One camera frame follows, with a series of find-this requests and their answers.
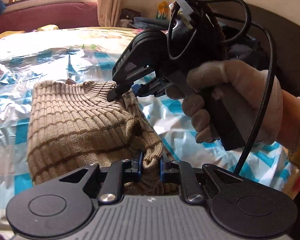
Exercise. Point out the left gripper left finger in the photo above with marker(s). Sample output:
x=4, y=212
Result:
x=115, y=177

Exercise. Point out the folded dark blue clothes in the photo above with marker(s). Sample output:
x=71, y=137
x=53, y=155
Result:
x=149, y=23

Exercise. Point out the maroon padded headboard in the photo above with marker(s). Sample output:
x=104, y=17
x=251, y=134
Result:
x=64, y=15

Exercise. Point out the pink floral bed cover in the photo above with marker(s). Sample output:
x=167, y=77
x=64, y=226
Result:
x=109, y=39

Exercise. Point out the gloved right hand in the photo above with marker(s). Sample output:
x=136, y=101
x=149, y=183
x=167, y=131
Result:
x=237, y=84

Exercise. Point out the right forearm yellow striped sleeve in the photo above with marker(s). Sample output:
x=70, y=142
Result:
x=289, y=135

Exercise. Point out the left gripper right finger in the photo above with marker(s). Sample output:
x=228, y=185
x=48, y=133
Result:
x=186, y=177

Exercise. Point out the beige right curtain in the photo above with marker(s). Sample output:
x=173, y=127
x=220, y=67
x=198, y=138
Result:
x=108, y=12

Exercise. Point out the yellow flower wall sticker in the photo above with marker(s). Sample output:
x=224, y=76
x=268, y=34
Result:
x=162, y=11

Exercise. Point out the beige brown striped knit sweater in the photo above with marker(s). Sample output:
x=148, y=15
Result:
x=73, y=125

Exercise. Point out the blue checkered plastic sheet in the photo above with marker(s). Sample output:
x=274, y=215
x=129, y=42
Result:
x=19, y=74

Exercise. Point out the dark brown handbag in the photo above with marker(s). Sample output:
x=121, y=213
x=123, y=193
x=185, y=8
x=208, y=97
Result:
x=129, y=14

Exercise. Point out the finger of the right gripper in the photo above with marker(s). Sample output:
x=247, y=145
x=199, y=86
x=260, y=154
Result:
x=155, y=87
x=121, y=87

